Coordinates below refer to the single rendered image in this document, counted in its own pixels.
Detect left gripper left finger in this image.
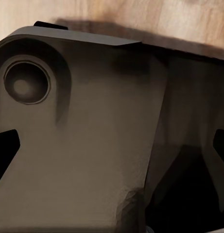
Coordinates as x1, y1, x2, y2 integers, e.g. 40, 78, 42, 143
0, 129, 20, 180

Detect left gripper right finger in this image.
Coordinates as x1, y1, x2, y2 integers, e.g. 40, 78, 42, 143
213, 129, 224, 162

